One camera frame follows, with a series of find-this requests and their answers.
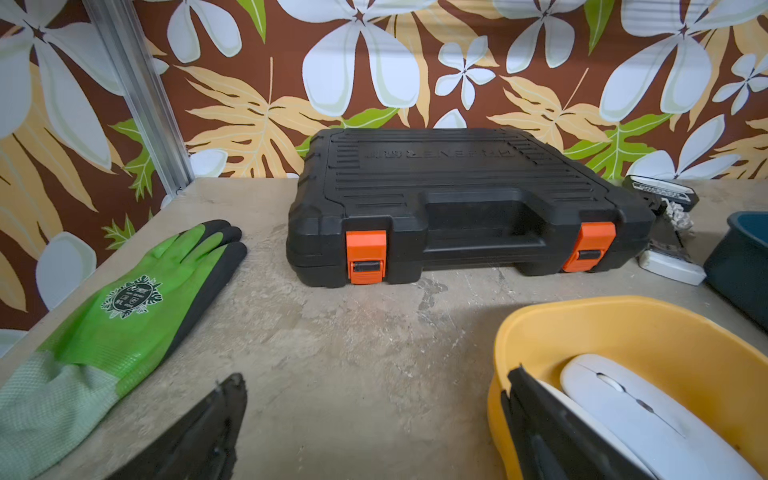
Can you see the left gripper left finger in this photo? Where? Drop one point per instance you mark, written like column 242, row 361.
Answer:
column 201, row 444

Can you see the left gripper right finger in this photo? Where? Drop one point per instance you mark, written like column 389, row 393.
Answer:
column 549, row 442

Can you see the white mouse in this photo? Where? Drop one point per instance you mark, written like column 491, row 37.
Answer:
column 596, row 426
column 671, row 442

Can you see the yellow plastic tray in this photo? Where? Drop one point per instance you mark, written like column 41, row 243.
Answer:
column 713, row 373

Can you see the black bit holder strip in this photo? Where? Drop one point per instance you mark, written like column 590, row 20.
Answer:
column 671, row 203

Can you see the teal plastic tray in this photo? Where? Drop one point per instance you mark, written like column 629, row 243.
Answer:
column 737, row 267

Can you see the green work glove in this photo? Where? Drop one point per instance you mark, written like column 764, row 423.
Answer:
column 110, row 344

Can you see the black tool case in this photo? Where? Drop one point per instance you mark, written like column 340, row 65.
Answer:
column 376, row 205

